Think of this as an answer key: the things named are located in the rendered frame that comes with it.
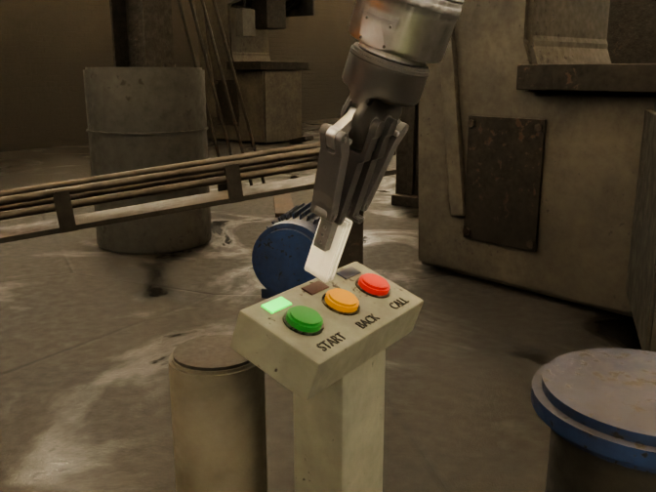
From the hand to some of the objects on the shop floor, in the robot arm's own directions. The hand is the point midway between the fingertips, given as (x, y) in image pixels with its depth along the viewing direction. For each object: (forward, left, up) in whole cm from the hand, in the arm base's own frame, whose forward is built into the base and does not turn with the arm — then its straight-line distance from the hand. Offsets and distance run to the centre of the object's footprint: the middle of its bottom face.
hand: (328, 246), depth 72 cm
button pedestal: (+4, -4, -69) cm, 69 cm away
